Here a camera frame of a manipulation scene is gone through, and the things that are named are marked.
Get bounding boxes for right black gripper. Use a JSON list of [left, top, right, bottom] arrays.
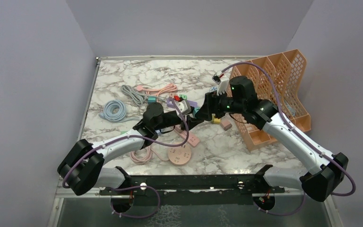
[[196, 88, 245, 121]]

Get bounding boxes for teal charger plug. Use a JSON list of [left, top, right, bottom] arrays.
[[193, 107, 200, 115]]

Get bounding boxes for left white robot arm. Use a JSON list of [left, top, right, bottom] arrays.
[[57, 101, 204, 195]]

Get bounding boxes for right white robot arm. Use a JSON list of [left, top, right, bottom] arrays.
[[195, 76, 348, 202]]

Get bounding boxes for dusty pink charger plug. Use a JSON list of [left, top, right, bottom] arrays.
[[220, 119, 233, 131]]

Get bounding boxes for pink long power strip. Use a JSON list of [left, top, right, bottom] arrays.
[[175, 126, 200, 148]]

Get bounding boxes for purple power strip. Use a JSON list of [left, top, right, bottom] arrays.
[[166, 97, 198, 108]]

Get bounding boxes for pink round power socket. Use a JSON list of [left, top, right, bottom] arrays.
[[167, 144, 192, 166]]

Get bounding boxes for orange mesh file organizer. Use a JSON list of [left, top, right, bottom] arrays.
[[228, 49, 311, 152]]

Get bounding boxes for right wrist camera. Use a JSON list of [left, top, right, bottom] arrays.
[[212, 74, 230, 96]]

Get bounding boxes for salmon coiled cable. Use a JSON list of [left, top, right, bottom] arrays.
[[136, 83, 179, 98]]

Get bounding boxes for teal plug near cables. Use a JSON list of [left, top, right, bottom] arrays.
[[147, 96, 157, 104]]

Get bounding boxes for grey coiled cable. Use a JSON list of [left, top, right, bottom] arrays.
[[121, 84, 146, 105]]

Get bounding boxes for pink coiled cable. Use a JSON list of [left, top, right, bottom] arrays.
[[130, 145, 170, 165]]

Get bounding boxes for blue coiled cable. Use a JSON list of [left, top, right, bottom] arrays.
[[98, 99, 138, 123]]

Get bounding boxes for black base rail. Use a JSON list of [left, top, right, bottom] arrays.
[[99, 171, 285, 206]]

